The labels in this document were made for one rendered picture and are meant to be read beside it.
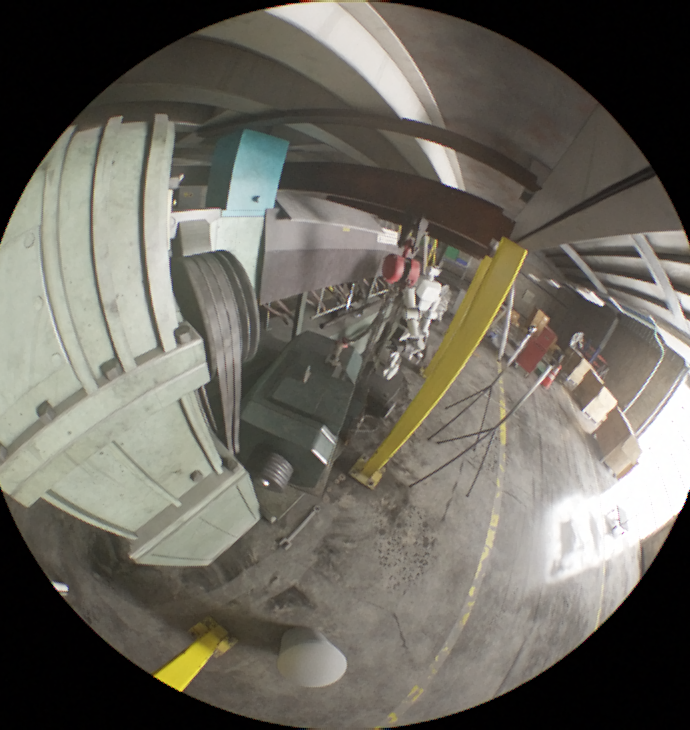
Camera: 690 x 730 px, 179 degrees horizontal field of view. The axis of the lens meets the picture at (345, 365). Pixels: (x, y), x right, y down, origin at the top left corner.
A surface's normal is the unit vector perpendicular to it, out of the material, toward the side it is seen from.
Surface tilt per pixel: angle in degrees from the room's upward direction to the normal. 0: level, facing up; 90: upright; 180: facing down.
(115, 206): 80
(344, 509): 0
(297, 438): 0
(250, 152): 90
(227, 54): 90
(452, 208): 90
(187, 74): 90
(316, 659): 1
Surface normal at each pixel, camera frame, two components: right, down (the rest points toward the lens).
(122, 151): 0.84, 0.28
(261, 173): 0.80, 0.52
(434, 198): -0.54, 0.41
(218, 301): 0.79, -0.03
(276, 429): 0.25, -0.75
